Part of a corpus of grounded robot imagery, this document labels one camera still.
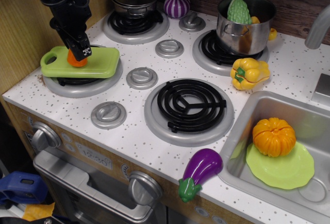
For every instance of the green toy bitter gourd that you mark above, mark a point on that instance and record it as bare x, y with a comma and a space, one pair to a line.
238, 12

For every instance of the silver toy sink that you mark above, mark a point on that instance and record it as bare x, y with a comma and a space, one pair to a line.
311, 125

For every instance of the back silver stove knob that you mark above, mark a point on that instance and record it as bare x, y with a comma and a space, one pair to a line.
192, 22

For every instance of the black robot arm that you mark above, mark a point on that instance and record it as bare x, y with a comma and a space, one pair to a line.
69, 20

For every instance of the light green plastic plate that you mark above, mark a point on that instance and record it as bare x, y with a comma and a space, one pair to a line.
285, 172

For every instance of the front left stove burner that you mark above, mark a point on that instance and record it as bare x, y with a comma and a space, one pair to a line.
82, 87

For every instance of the silver pot with green vegetable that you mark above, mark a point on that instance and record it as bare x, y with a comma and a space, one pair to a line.
245, 39

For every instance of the green plastic cutting board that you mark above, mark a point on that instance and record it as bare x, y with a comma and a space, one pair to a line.
60, 62

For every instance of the left oven dial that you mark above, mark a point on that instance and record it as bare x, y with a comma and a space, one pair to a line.
44, 137

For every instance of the purple toy eggplant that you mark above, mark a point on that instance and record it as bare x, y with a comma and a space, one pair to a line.
204, 164

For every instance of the yellow toy bell pepper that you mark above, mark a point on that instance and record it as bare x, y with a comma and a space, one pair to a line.
246, 73

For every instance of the silver oven door handle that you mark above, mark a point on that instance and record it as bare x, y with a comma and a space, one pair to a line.
91, 196

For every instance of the orange toy pumpkin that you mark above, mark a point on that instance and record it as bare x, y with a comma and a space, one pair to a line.
273, 137

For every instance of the yellow cloth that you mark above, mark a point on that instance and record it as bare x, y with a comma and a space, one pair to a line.
38, 211

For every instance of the stove burner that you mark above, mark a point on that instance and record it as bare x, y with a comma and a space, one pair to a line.
211, 57
135, 31
188, 112
82, 87

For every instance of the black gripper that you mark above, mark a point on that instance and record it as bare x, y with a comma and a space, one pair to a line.
69, 20

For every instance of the front right stove burner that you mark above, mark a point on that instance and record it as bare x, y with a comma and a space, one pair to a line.
188, 112

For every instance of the right oven dial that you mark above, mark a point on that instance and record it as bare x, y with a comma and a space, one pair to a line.
143, 189

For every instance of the oven dial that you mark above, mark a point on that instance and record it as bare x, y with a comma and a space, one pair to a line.
143, 189
44, 137

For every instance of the back right stove burner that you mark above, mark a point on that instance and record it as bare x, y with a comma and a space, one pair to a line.
211, 57

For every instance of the silver stove knob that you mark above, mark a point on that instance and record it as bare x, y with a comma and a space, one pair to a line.
192, 22
108, 115
142, 78

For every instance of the silver faucet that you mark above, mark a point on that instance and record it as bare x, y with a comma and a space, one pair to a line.
318, 30

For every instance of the orange toy carrot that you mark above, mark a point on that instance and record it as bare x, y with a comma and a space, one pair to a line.
74, 62

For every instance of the back left stove burner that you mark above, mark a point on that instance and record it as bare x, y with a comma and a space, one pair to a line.
135, 31

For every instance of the yellow toy behind pot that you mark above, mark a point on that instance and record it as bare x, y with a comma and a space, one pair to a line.
272, 34

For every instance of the middle silver stove knob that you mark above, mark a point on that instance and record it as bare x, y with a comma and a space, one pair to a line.
142, 78

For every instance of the upper middle silver knob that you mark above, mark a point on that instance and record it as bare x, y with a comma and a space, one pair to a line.
169, 48

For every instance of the blue device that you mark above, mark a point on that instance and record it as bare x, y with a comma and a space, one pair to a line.
20, 187

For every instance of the purple white striped toy onion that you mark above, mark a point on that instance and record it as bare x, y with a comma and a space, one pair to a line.
176, 8

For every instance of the front silver stove knob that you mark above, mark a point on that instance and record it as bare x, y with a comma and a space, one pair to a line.
108, 115

